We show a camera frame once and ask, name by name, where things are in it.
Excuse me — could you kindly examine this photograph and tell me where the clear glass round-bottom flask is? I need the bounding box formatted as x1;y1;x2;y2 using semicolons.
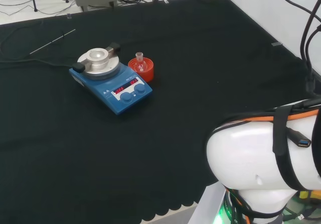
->
134;52;147;73

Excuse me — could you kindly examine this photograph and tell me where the blue heater with steel plate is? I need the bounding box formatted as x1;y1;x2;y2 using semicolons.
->
69;42;153;116

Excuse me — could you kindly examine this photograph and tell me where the black cloth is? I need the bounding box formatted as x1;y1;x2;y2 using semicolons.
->
0;0;313;224

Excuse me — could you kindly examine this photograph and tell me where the thin metal probe rod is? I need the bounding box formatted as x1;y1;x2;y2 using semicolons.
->
29;29;76;56

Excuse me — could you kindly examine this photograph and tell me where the orange flask support ring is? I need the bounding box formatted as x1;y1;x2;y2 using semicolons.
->
127;57;155;82

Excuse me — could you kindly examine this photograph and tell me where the orange cable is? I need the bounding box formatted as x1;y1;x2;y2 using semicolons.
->
239;109;319;122

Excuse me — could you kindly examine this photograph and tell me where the black heater power cable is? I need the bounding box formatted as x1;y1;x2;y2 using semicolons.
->
0;57;74;68

